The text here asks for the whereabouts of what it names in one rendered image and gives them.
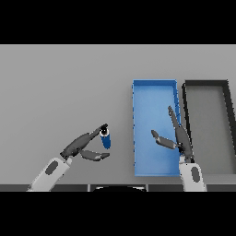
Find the dark grey bin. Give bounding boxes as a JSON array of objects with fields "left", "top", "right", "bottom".
[{"left": 181, "top": 79, "right": 236, "bottom": 177}]

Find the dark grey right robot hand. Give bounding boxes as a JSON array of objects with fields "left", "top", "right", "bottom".
[{"left": 150, "top": 105, "right": 195, "bottom": 164}]

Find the blue pipe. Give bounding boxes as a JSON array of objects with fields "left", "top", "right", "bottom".
[{"left": 99, "top": 126, "right": 112, "bottom": 150}]

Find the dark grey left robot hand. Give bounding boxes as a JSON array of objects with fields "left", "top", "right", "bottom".
[{"left": 59, "top": 124, "right": 111, "bottom": 162}]

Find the blue bin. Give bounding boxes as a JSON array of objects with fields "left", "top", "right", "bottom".
[{"left": 131, "top": 78, "right": 183, "bottom": 178}]

